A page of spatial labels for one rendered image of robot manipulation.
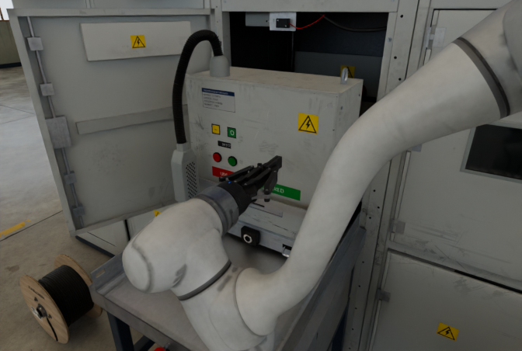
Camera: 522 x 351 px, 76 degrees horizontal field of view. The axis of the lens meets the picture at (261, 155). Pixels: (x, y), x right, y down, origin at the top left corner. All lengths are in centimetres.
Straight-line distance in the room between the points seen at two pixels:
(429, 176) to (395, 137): 73
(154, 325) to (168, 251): 49
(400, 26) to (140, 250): 87
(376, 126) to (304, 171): 55
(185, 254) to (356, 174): 27
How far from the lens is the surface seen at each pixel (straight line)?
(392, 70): 108
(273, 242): 110
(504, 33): 40
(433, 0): 106
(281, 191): 100
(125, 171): 134
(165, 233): 52
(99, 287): 112
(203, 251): 54
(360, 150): 41
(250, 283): 55
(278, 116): 91
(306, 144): 90
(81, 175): 131
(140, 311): 102
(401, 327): 150
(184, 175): 106
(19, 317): 247
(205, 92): 104
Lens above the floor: 158
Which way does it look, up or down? 24 degrees down
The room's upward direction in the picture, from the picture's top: straight up
